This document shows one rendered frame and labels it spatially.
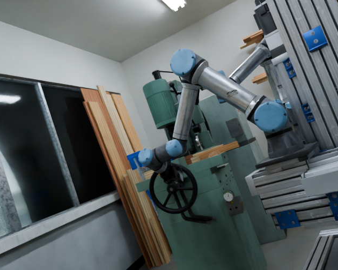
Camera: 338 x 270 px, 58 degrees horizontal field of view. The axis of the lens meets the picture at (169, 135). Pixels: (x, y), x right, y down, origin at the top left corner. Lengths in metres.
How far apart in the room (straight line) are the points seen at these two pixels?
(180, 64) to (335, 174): 0.71
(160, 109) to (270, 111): 0.97
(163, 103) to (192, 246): 0.92
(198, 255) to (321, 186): 1.03
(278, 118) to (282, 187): 0.33
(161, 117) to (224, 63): 2.49
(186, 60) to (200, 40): 3.24
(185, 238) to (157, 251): 1.43
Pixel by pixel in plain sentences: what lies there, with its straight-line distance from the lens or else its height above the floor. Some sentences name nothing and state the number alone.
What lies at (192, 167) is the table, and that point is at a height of 0.88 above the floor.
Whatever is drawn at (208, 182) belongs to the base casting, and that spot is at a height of 0.76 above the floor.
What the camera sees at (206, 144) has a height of 0.99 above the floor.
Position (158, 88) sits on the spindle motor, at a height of 1.44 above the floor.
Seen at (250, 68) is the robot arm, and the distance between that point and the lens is 1.82.
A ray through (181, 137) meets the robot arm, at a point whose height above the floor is 1.04.
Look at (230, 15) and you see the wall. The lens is 4.52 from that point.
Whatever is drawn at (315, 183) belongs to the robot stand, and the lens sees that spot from 1.22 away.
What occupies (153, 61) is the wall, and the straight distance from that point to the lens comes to 4.72.
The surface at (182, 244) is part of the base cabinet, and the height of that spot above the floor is 0.45.
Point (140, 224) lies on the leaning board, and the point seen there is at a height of 0.46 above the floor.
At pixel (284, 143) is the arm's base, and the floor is 0.86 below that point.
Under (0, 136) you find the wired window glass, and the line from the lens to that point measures 2.78.
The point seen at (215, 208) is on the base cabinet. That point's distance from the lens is 1.90.
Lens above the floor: 0.94
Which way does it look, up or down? 5 degrees up
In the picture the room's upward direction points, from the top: 20 degrees counter-clockwise
